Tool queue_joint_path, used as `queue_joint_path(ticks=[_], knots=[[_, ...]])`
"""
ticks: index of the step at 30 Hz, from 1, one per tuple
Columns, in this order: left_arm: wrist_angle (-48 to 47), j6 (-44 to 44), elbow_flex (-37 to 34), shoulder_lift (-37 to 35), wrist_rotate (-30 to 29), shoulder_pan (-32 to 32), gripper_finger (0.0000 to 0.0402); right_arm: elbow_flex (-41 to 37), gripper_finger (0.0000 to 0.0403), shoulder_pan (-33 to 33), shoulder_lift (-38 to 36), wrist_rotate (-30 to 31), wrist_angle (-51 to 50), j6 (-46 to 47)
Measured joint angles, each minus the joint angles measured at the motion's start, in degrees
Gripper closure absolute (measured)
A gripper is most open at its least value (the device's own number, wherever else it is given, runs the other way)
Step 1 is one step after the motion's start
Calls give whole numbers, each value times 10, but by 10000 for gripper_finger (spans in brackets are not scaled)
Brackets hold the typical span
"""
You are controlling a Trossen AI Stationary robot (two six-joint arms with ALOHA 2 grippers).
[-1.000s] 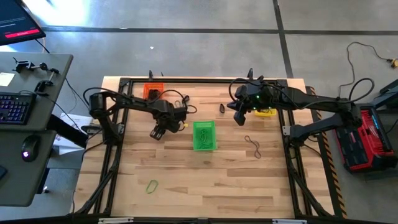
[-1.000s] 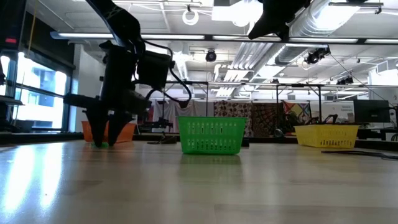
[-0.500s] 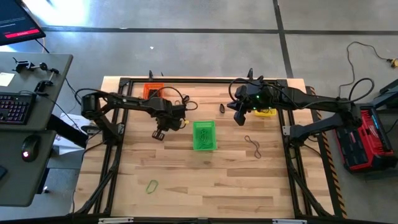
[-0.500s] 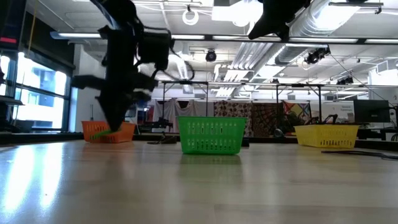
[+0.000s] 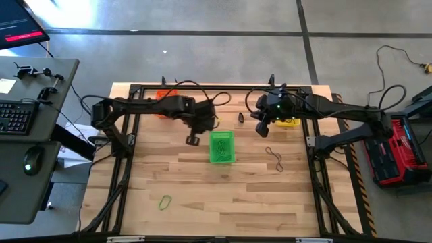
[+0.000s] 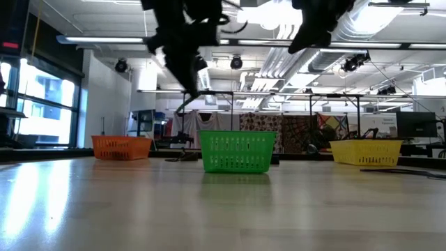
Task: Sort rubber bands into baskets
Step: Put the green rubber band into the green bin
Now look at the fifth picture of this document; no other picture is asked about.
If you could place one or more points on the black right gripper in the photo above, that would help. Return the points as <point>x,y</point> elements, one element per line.
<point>283,104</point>

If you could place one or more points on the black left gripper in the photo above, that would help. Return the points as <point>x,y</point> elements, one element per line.
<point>202,116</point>

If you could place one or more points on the wide black rubber band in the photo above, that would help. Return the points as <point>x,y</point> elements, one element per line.
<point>239,117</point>

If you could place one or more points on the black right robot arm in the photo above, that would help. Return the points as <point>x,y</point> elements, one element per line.
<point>337,108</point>

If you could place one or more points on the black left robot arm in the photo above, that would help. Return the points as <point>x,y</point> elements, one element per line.
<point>152,104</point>

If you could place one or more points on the thin olive rubber band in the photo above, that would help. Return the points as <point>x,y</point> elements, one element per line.
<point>280,168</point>

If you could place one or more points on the green rubber band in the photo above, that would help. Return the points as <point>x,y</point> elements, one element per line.
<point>159,207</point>

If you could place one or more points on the green plastic basket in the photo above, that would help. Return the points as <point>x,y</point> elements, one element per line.
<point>213,148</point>

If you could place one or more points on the yellow plastic basket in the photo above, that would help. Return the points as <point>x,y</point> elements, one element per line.
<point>287,123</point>

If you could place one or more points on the black table edge clamp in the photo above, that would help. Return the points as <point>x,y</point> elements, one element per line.
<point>271,79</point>
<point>164,82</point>

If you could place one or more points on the orange plastic basket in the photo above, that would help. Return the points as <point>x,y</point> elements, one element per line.
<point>162,94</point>

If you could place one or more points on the white paper sheets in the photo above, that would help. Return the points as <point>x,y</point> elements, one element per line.
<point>81,130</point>

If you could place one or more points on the black desk leg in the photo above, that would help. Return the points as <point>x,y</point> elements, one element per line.
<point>72,141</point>

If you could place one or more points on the yellow black hazard strip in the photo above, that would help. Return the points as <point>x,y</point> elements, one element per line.
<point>362,189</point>

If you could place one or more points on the red and black toolbox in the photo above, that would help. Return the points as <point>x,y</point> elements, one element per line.
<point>388,165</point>

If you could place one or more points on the black desk clamp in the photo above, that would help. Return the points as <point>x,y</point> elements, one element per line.
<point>25,71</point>
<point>47,91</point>

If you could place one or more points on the black computer mouse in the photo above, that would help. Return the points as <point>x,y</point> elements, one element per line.
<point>32,162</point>

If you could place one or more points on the black equipment stand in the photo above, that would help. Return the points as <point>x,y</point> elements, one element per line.
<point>423,99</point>

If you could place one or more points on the black backlit keyboard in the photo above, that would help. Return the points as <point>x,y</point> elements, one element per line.
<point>17,116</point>

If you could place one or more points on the grey desk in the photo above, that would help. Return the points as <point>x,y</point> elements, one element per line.
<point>20,202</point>

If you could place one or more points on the white paper note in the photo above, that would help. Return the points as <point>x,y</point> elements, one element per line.
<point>6,86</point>

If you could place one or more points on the black computer monitor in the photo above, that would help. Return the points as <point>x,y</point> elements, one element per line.
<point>18,20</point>

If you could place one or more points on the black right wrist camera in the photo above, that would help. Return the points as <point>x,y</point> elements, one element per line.
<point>276,99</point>

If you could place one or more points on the black aluminium table frame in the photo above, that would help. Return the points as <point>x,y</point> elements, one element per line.
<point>236,87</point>

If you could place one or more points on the white metal bracket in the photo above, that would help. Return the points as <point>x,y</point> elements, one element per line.
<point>314,240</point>
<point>125,239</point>

